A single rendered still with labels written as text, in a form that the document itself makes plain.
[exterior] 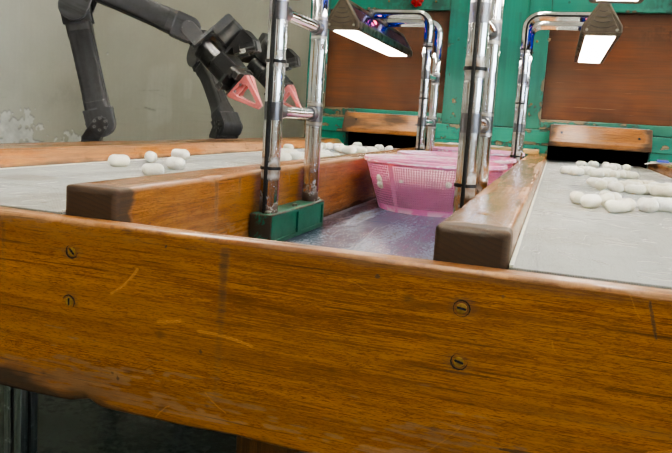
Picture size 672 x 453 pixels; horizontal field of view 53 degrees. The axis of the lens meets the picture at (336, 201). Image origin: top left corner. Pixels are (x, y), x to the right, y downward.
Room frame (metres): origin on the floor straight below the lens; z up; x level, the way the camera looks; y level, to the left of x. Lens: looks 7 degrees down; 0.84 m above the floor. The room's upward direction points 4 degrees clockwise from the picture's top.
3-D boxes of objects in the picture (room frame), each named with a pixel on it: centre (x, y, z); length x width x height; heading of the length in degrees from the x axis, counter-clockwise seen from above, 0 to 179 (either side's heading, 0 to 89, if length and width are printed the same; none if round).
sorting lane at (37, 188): (1.49, 0.11, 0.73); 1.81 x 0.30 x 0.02; 162
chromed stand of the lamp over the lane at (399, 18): (1.86, -0.15, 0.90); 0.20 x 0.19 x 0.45; 162
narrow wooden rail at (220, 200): (1.44, -0.06, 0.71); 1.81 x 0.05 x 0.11; 162
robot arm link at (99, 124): (1.60, 0.57, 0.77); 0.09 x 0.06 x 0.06; 14
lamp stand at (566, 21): (1.74, -0.54, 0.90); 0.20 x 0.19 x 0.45; 162
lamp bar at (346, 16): (1.89, -0.08, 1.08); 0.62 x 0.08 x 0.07; 162
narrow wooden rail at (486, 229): (1.34, -0.37, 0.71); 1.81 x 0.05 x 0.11; 162
